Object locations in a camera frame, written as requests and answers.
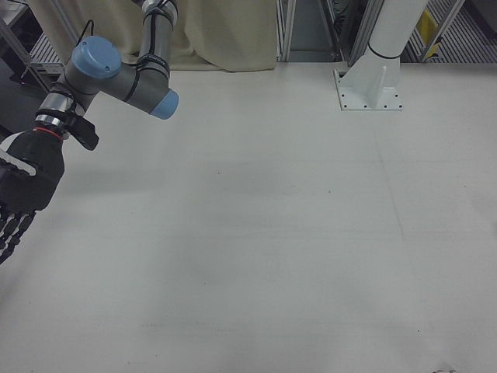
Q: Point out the black dexterous robot hand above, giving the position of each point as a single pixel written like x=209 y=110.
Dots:
x=29 y=171

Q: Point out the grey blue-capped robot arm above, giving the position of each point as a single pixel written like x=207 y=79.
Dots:
x=116 y=77

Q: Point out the grey metal shelf rack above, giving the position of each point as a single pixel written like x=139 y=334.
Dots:
x=35 y=50

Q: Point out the beige curtain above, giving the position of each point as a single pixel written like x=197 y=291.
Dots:
x=217 y=31

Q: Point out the yellow label tag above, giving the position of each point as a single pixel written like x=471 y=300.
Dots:
x=427 y=24

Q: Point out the aluminium roller conveyor rack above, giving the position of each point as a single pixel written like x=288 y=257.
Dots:
x=454 y=35

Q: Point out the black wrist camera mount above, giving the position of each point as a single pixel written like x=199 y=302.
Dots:
x=83 y=130

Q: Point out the aluminium frame cabinet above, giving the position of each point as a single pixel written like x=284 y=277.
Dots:
x=306 y=29

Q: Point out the white pedestal column with base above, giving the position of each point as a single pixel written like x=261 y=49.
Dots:
x=378 y=46

